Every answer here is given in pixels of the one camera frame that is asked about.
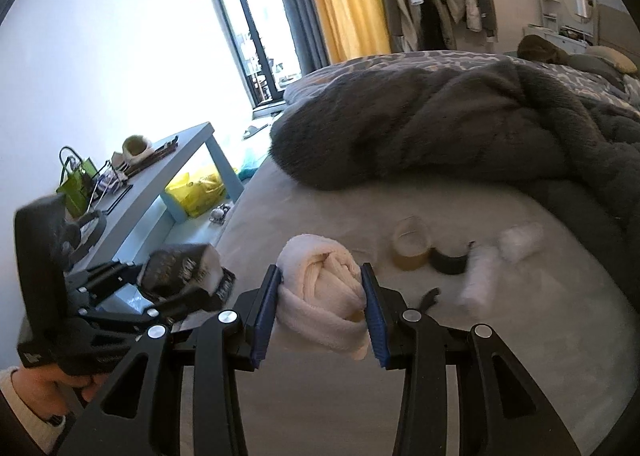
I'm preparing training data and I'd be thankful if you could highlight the white cloth rag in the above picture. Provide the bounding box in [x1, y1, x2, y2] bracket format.
[274, 234, 370, 361]

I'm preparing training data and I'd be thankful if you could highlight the black tape roll piece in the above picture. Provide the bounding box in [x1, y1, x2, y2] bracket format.
[430, 242, 474, 275]

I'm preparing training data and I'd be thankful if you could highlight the brown tape roll core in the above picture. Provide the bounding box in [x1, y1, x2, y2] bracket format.
[390, 216, 433, 271]

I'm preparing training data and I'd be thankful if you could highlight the black printed wrapper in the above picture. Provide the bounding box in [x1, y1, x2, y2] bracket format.
[137, 243, 235, 314]

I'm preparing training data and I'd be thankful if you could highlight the left forearm white sleeve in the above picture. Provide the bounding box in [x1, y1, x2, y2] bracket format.
[1, 367, 66, 455]

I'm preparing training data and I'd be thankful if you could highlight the left hand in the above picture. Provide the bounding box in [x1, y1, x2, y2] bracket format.
[11, 364, 110, 420]

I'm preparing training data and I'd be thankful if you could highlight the grey over-ear headphones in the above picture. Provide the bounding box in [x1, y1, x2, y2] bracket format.
[62, 210, 106, 268]

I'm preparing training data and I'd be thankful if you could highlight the light blue side table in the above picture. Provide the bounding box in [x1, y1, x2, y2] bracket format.
[74, 123, 244, 271]

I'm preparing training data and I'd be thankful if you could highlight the green gift bag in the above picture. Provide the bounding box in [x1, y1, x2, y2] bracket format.
[56, 145, 98, 218]

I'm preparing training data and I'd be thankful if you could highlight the yellow plastic bag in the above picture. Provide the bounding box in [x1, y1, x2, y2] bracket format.
[165, 170, 226, 218]

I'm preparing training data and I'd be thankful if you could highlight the bed with grey sheet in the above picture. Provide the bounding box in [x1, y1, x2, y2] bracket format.
[214, 155, 637, 456]

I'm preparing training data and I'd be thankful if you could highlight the white crumpled tissue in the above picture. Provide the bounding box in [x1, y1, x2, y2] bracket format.
[498, 222, 544, 265]

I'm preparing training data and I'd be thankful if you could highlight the grey fluffy blanket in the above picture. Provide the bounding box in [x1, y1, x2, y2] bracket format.
[271, 60, 639, 299]

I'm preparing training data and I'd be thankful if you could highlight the grey cat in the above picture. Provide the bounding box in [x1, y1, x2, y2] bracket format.
[516, 35, 568, 65]

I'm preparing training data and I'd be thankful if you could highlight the grey curtain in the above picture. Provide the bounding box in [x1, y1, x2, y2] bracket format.
[282, 0, 330, 75]

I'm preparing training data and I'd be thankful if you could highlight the beige pillow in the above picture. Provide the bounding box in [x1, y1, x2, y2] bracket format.
[585, 46, 638, 75]

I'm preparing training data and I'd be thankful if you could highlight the white dresser with mirror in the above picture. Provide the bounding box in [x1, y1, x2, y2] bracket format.
[523, 0, 597, 54]

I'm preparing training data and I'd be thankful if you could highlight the black wire frame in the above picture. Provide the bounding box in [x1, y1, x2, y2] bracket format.
[88, 161, 128, 210]

